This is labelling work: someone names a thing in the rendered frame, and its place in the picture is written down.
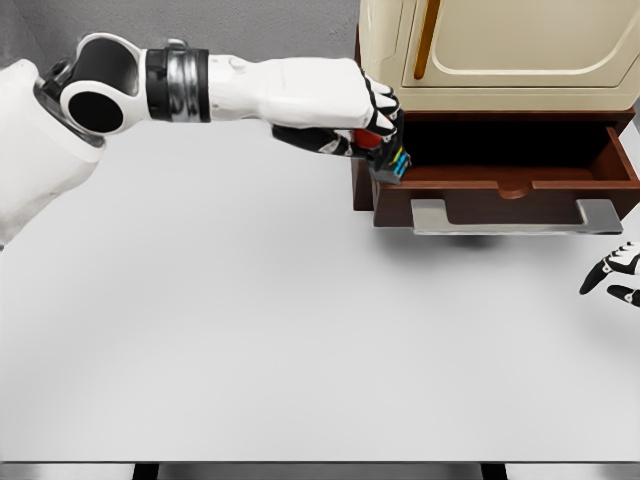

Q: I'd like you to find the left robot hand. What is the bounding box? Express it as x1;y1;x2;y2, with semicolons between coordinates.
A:
259;57;406;160

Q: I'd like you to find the cream and brown cabinet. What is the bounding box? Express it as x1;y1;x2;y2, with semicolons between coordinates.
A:
351;0;640;213

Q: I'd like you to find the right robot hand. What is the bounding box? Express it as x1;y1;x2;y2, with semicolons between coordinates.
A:
578;240;640;308

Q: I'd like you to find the brown drawer with metal handle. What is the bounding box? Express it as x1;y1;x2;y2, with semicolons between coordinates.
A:
372;123;640;236

